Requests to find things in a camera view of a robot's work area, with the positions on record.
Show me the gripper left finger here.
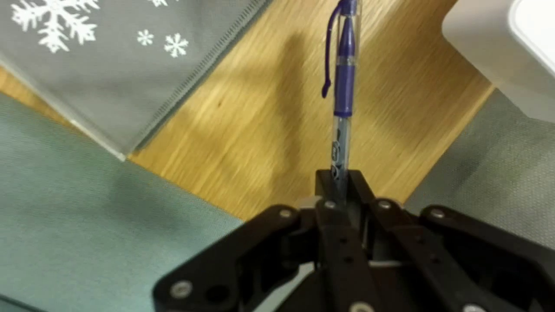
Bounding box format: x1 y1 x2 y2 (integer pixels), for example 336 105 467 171
152 170 379 312

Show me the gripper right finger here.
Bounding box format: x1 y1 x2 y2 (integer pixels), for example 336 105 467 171
347 170 555 312

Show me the purple capped clear pen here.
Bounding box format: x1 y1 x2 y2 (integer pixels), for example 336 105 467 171
321 0 361 206

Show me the white cup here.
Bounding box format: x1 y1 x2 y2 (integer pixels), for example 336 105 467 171
441 0 555 124

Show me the grey fabric placemat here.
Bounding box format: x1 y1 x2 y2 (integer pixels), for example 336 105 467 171
403 88 555 251

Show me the teal fabric placemat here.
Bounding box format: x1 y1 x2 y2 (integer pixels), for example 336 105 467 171
0 92 246 312

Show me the grey snowflake print cloth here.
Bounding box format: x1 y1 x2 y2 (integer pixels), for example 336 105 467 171
0 0 274 162

